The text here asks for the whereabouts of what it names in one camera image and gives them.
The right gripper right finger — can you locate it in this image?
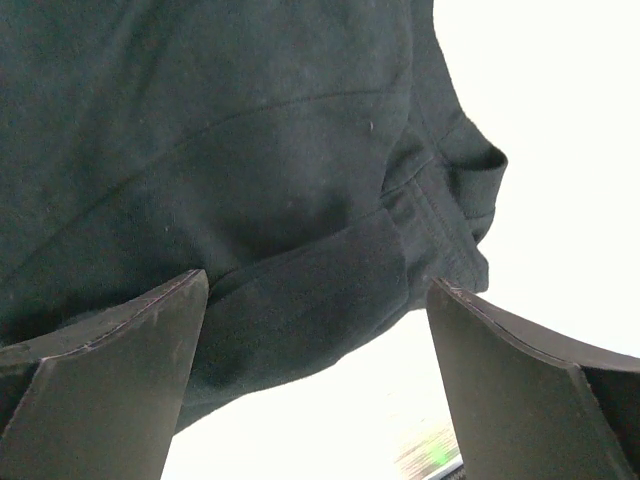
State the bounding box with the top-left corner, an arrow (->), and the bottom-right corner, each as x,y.
426,280 -> 639,480

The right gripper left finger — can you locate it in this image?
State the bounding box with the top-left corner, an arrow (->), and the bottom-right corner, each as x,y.
1,270 -> 209,480

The black t shirt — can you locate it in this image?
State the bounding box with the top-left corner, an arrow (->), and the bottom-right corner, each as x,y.
1,1 -> 507,429

